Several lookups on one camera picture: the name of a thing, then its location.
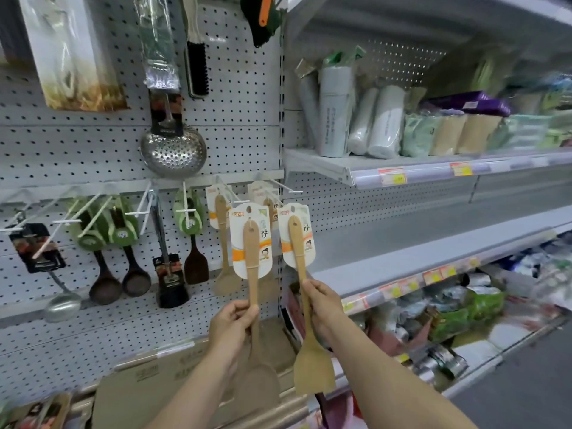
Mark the person's left hand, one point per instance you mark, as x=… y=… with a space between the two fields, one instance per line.
x=230 y=330

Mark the person's right hand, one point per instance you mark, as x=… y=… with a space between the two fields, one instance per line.
x=324 y=310

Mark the dark wooden spatula green card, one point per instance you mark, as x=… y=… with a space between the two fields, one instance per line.
x=196 y=268

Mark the small steel ladle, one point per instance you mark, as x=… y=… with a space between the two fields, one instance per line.
x=62 y=308

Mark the bundle of carded steel utensils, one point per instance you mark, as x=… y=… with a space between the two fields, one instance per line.
x=35 y=415

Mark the person's left forearm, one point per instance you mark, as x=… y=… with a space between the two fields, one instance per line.
x=196 y=397

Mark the person's right forearm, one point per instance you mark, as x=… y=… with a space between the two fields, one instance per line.
x=380 y=388

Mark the grey store shelf unit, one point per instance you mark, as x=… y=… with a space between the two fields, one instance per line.
x=402 y=227

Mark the stack of long beige boxes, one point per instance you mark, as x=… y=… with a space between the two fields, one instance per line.
x=277 y=413

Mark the flat cardboard box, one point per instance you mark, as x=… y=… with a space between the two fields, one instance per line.
x=147 y=379

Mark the row of red yellow labels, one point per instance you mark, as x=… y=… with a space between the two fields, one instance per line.
x=431 y=277

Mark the assorted packaged goods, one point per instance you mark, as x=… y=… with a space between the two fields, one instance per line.
x=447 y=308

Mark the large steel skimmer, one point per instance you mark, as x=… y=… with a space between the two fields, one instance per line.
x=174 y=154

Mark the slim white roll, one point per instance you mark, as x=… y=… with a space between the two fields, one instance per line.
x=363 y=125

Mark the thick white roll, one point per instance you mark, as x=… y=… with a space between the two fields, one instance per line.
x=386 y=125

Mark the slim grey cup pack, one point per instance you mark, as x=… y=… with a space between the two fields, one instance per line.
x=308 y=107

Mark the row of green beige packs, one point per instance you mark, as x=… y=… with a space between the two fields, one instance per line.
x=447 y=136

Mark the purple box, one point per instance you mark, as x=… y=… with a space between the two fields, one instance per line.
x=473 y=102

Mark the black orange tool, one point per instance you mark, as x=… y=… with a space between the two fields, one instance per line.
x=259 y=26

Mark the clear pack green insert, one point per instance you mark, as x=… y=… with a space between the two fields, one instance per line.
x=156 y=44

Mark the white knife in package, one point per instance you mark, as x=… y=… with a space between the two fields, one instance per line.
x=71 y=53

